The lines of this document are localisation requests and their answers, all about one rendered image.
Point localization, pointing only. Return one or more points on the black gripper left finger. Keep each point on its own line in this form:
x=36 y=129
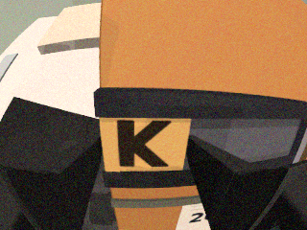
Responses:
x=54 y=194

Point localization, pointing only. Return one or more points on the grey rectangular block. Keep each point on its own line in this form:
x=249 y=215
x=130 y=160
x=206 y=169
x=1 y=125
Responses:
x=6 y=64

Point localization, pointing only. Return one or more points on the tan letter tile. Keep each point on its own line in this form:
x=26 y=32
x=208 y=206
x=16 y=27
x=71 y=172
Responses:
x=143 y=145

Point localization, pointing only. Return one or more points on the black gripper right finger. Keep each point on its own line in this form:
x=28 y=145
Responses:
x=236 y=194

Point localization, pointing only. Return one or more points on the white paper ticket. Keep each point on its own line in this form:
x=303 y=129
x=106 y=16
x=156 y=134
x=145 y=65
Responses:
x=192 y=217

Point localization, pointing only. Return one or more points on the beige flat box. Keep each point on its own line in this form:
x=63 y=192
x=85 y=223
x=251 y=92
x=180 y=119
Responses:
x=75 y=28

